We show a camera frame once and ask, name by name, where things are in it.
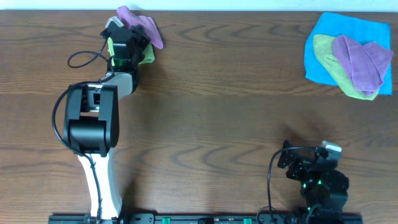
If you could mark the purple cloth in pile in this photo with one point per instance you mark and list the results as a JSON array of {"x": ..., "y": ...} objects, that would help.
[{"x": 365, "y": 65}]

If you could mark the folded green cloth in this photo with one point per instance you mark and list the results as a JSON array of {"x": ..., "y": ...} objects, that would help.
[{"x": 148, "y": 52}]

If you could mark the blue cloth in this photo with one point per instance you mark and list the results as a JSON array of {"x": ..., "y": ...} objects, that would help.
[{"x": 359, "y": 30}]

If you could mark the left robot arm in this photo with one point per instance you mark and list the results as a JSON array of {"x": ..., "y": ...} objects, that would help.
[{"x": 91, "y": 122}]

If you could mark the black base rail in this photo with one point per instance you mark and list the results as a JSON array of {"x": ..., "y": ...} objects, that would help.
[{"x": 148, "y": 218}]

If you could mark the purple cloth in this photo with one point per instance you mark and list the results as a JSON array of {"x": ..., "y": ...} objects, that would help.
[
  {"x": 129, "y": 19},
  {"x": 365, "y": 65}
]

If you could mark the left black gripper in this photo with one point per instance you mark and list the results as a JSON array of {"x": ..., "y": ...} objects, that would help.
[{"x": 138, "y": 35}]

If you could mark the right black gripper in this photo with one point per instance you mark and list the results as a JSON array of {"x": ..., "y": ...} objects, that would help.
[{"x": 300, "y": 165}]

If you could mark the green cloth in pile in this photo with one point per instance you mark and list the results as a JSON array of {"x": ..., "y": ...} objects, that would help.
[{"x": 322, "y": 46}]

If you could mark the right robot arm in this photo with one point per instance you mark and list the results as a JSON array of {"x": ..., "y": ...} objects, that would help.
[{"x": 324, "y": 188}]

